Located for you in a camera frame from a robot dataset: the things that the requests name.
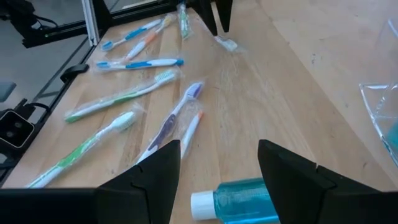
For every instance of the teal mouthwash bottle white cap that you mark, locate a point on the teal mouthwash bottle white cap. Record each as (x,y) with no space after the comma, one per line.
(394,138)
(236,202)

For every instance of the orange white toothbrush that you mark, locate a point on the orange white toothbrush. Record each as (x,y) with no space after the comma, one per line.
(190,132)
(227,43)
(144,42)

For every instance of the black table-level camera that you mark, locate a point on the black table-level camera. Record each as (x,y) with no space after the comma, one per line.
(14,129)

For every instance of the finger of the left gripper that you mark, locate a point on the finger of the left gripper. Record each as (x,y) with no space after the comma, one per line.
(206,14)
(225,14)

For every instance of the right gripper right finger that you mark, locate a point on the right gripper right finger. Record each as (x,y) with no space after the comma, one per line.
(311,196)

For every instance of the clear acrylic organizer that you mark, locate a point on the clear acrylic organizer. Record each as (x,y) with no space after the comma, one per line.
(377,102)

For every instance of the green white toothbrush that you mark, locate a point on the green white toothbrush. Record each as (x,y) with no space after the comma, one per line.
(77,152)
(184,21)
(124,97)

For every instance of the blue white toothbrush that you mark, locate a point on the blue white toothbrush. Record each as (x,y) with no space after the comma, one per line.
(140,64)
(135,32)

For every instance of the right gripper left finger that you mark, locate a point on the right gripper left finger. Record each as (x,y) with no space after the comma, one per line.
(140,193)

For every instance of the purple white toothbrush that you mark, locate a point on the purple white toothbrush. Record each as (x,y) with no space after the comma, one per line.
(169,124)

